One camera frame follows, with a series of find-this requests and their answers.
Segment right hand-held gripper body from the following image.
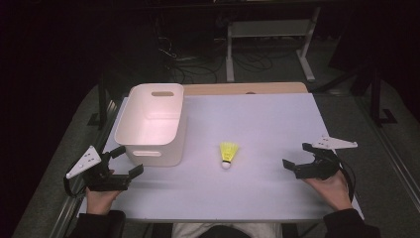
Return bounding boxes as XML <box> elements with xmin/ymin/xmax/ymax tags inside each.
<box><xmin>294</xmin><ymin>135</ymin><xmax>359</xmax><ymax>181</ymax></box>

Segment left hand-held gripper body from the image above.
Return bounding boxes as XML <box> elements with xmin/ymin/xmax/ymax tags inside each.
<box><xmin>65</xmin><ymin>145</ymin><xmax>131</xmax><ymax>193</ymax></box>

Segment white plastic storage bin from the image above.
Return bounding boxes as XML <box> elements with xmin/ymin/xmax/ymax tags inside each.
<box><xmin>114</xmin><ymin>82</ymin><xmax>187</xmax><ymax>168</ymax></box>

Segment yellow shuttlecock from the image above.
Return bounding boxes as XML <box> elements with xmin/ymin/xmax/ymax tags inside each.
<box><xmin>219</xmin><ymin>142</ymin><xmax>240</xmax><ymax>171</ymax></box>

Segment person's left hand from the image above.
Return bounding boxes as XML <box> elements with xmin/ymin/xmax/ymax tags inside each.
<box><xmin>85</xmin><ymin>186</ymin><xmax>124</xmax><ymax>216</ymax></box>

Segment person's right hand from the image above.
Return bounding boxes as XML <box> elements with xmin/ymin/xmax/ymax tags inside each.
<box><xmin>303</xmin><ymin>170</ymin><xmax>354</xmax><ymax>213</ymax></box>

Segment white table cover sheet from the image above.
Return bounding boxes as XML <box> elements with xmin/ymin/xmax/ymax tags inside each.
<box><xmin>77</xmin><ymin>92</ymin><xmax>366</xmax><ymax>223</ymax></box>

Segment black metal stand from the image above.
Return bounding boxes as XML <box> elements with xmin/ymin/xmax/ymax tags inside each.
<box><xmin>86</xmin><ymin>70</ymin><xmax>116</xmax><ymax>130</ymax></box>
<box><xmin>368</xmin><ymin>64</ymin><xmax>399</xmax><ymax>129</ymax></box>

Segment person's light trousers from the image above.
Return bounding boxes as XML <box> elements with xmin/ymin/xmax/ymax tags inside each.
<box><xmin>170</xmin><ymin>222</ymin><xmax>283</xmax><ymax>238</ymax></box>

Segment wooden table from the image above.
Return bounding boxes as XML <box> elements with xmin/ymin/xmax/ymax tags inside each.
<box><xmin>182</xmin><ymin>81</ymin><xmax>309</xmax><ymax>97</ymax></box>

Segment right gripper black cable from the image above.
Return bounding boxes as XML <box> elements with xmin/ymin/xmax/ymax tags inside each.
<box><xmin>336</xmin><ymin>160</ymin><xmax>357</xmax><ymax>203</ymax></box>

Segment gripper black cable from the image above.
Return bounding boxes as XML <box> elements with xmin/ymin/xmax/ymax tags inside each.
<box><xmin>336</xmin><ymin>160</ymin><xmax>357</xmax><ymax>203</ymax></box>
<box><xmin>62</xmin><ymin>171</ymin><xmax>87</xmax><ymax>199</ymax></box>

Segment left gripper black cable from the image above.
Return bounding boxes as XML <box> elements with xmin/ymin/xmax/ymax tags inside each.
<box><xmin>62</xmin><ymin>171</ymin><xmax>87</xmax><ymax>199</ymax></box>

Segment aluminium rail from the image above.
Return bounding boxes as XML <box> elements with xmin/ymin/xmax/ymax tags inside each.
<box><xmin>49</xmin><ymin>98</ymin><xmax>121</xmax><ymax>238</ymax></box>
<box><xmin>354</xmin><ymin>96</ymin><xmax>420</xmax><ymax>213</ymax></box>

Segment black floor cables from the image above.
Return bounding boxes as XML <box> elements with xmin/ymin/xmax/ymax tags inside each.
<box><xmin>157</xmin><ymin>35</ymin><xmax>275</xmax><ymax>84</ymax></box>

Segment white metal table frame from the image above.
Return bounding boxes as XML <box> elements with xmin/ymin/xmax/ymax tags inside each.
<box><xmin>225</xmin><ymin>6</ymin><xmax>322</xmax><ymax>83</ymax></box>

